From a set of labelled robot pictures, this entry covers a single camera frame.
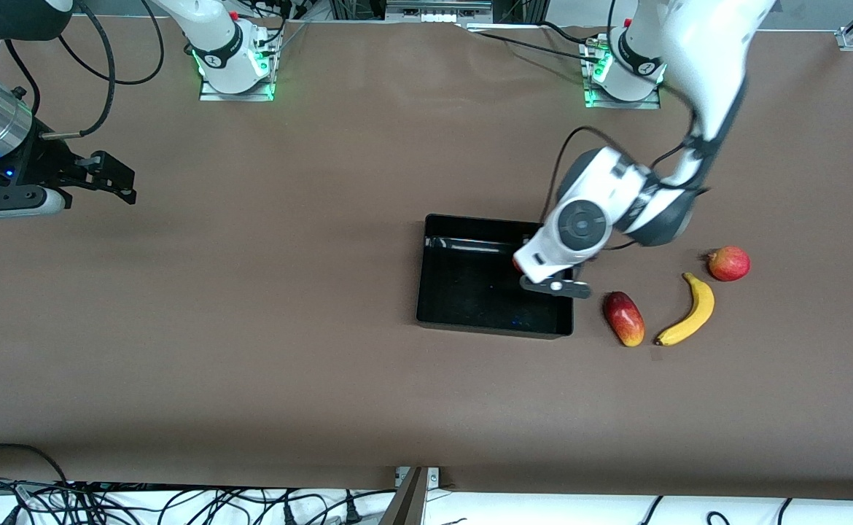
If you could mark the small red yellow apple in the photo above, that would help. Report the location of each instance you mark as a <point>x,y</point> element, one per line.
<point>517,264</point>

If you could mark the yellow banana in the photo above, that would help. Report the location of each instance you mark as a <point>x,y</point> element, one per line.
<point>698,310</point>

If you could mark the dark metal support beam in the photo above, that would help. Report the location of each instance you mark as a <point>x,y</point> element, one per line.
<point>406,503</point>

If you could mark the white power strip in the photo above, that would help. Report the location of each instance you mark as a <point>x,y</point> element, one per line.
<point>437,13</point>

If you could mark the red apple with stem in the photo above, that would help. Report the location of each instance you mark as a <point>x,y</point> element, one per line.
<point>729,263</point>

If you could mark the black plastic box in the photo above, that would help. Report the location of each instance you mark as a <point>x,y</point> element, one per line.
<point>463,292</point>

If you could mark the red yellow mango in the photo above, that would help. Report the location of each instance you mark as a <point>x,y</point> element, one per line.
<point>623,319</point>

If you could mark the brown table cover sheet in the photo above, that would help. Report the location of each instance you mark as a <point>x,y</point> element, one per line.
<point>251,401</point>

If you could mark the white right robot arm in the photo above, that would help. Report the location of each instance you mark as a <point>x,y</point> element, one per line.
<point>215,36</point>

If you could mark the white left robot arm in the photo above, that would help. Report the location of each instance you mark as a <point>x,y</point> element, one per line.
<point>711,58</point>

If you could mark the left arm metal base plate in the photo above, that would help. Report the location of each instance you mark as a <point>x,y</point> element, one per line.
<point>645,104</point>

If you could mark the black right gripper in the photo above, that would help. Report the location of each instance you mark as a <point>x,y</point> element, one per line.
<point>39,163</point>

